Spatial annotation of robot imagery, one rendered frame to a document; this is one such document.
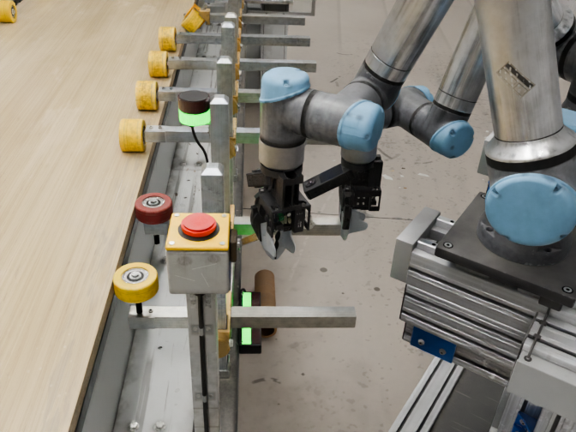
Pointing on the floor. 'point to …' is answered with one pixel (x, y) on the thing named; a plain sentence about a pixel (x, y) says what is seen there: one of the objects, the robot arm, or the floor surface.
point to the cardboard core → (262, 281)
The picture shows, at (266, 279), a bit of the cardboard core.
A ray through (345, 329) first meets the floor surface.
